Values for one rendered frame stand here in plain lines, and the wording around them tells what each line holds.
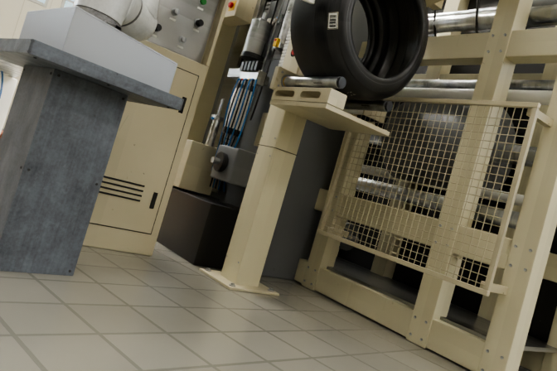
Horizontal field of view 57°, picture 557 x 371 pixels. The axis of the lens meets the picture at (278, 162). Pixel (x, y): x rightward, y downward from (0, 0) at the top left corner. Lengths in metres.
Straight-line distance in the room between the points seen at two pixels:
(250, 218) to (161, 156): 0.48
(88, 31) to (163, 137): 0.85
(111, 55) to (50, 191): 0.45
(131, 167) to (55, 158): 0.66
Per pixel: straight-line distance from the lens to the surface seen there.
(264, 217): 2.27
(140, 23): 1.96
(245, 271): 2.28
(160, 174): 2.35
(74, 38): 1.60
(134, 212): 2.34
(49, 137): 1.67
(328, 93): 1.92
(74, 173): 1.72
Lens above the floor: 0.46
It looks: 3 degrees up
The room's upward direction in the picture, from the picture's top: 16 degrees clockwise
